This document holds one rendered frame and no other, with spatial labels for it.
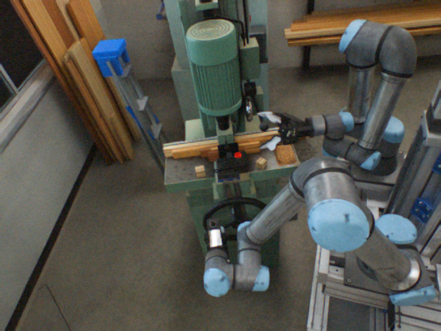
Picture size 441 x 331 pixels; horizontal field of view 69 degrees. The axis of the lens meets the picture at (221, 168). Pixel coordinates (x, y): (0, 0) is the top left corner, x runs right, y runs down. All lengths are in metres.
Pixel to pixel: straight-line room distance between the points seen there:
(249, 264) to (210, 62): 0.68
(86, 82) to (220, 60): 1.60
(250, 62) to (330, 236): 0.95
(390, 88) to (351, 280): 0.65
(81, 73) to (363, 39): 1.94
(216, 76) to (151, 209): 1.57
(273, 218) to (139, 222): 1.70
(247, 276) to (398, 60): 0.80
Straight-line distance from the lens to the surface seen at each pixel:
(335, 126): 1.27
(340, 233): 0.72
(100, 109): 2.72
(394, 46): 1.18
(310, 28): 3.26
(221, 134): 1.40
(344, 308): 1.88
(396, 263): 0.95
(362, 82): 1.32
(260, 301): 2.07
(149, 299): 2.20
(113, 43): 2.12
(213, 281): 0.97
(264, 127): 1.14
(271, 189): 1.52
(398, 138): 1.46
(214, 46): 1.14
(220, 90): 1.22
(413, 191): 1.28
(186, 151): 1.50
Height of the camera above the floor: 1.93
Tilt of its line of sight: 46 degrees down
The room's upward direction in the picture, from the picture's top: 10 degrees counter-clockwise
